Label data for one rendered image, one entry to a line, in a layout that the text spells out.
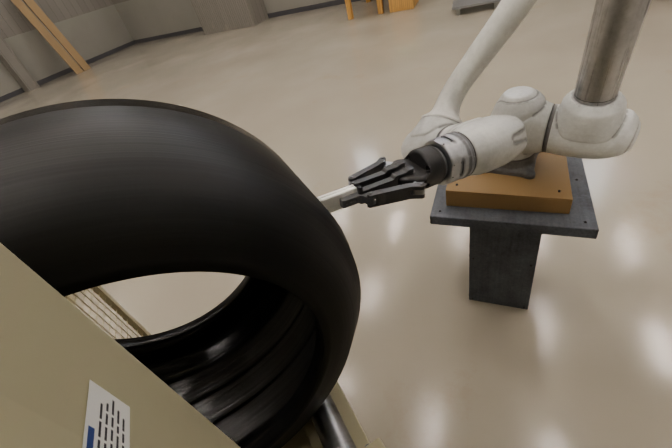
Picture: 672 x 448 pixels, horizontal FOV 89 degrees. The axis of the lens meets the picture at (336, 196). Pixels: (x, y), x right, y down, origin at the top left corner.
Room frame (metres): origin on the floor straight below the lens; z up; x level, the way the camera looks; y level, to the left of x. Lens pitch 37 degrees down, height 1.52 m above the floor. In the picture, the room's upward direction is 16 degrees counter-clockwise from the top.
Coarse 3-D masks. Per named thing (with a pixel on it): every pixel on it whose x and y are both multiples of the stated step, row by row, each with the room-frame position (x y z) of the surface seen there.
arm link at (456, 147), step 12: (456, 132) 0.54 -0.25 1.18; (432, 144) 0.53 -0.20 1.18; (444, 144) 0.51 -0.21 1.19; (456, 144) 0.50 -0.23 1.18; (468, 144) 0.50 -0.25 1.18; (444, 156) 0.49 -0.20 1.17; (456, 156) 0.48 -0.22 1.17; (468, 156) 0.49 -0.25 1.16; (456, 168) 0.48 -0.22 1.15; (468, 168) 0.48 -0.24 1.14; (444, 180) 0.49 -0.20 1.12; (456, 180) 0.49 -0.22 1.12
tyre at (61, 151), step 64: (0, 128) 0.36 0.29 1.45; (64, 128) 0.32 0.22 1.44; (128, 128) 0.33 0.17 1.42; (192, 128) 0.36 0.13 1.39; (0, 192) 0.23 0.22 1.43; (64, 192) 0.23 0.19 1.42; (128, 192) 0.24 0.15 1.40; (192, 192) 0.25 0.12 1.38; (256, 192) 0.28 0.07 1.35; (64, 256) 0.21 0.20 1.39; (128, 256) 0.21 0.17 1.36; (192, 256) 0.22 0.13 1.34; (256, 256) 0.24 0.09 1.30; (320, 256) 0.26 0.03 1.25; (256, 320) 0.45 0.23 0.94; (320, 320) 0.25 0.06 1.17; (192, 384) 0.37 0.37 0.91; (256, 384) 0.33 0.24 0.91; (320, 384) 0.24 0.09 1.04
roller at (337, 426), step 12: (324, 408) 0.26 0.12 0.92; (336, 408) 0.26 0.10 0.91; (312, 420) 0.25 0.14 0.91; (324, 420) 0.24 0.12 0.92; (336, 420) 0.23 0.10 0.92; (324, 432) 0.22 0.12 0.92; (336, 432) 0.22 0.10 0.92; (348, 432) 0.22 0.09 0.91; (324, 444) 0.21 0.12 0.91; (336, 444) 0.20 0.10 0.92; (348, 444) 0.20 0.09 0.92
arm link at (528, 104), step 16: (512, 96) 0.95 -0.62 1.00; (528, 96) 0.92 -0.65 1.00; (544, 96) 0.93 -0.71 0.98; (496, 112) 0.96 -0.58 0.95; (512, 112) 0.91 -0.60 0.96; (528, 112) 0.89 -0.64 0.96; (544, 112) 0.88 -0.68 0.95; (528, 128) 0.88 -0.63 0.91; (544, 128) 0.85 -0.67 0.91; (528, 144) 0.87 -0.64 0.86; (512, 160) 0.91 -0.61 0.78
